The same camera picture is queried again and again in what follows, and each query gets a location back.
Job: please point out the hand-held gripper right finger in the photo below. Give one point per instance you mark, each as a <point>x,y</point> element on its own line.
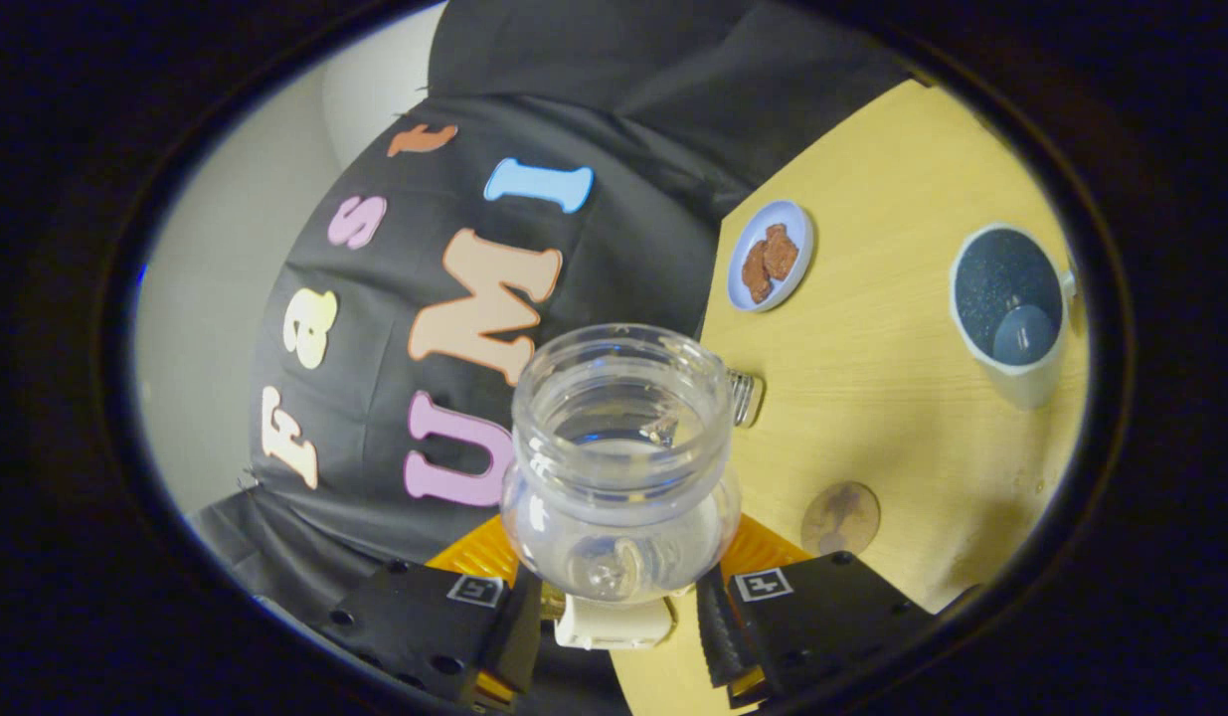
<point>715,626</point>

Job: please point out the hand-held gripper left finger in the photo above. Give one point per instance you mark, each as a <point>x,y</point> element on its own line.
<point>519,636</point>

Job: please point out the round brown coaster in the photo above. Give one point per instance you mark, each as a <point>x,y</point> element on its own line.
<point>840,519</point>

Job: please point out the clear plastic bottle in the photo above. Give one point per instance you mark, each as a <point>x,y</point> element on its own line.
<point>623,487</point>

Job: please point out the white cup with dark inside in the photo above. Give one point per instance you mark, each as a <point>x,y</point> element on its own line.
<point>1021,383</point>

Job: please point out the cream toaster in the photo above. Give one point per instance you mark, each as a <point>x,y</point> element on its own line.
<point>614,625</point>

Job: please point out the small ribbed glass jar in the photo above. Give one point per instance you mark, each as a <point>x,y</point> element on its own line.
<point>748,398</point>

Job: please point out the wooden table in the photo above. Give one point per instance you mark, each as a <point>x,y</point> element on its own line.
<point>872,378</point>

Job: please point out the brown food piece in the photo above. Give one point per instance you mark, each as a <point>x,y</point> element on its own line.
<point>781,254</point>
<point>756,273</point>

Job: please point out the light blue plate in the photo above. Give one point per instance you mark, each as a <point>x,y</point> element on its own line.
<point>794,224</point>

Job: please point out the black backdrop cloth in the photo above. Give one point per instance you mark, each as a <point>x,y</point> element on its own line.
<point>633,149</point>

